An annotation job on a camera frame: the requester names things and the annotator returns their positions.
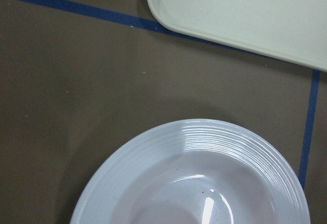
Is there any white round plate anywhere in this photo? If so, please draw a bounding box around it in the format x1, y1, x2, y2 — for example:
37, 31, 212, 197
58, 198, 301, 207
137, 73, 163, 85
71, 119, 311, 223

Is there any cream bear serving tray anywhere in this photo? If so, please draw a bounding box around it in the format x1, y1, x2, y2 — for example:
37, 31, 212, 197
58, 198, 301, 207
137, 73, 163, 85
147, 0, 326, 71

